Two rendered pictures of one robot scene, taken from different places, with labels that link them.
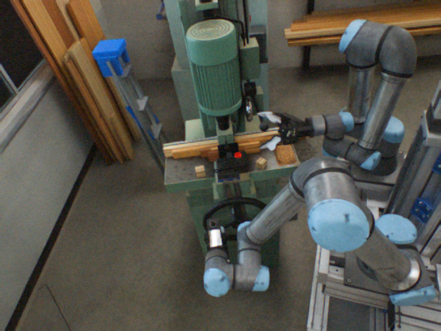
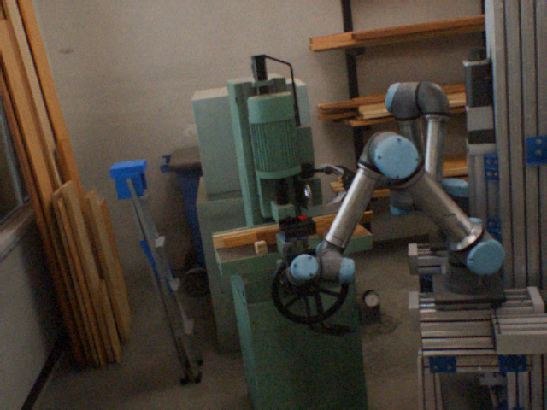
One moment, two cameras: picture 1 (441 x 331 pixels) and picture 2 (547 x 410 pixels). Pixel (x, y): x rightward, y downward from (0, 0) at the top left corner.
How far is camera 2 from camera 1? 1.52 m
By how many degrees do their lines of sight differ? 32
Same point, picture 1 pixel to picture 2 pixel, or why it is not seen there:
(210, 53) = (272, 109)
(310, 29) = not seen: hidden behind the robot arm
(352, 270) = (440, 292)
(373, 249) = (430, 186)
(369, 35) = (407, 89)
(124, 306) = not seen: outside the picture
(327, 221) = (386, 145)
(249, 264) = (332, 255)
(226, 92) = (286, 150)
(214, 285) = (302, 263)
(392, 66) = (431, 108)
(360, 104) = not seen: hidden behind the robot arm
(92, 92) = (79, 246)
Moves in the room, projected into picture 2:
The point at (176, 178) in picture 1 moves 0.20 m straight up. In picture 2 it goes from (233, 258) to (226, 207)
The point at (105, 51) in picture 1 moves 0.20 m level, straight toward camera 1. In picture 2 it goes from (126, 167) to (140, 172)
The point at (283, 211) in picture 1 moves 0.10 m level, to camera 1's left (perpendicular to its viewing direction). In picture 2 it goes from (357, 194) to (326, 199)
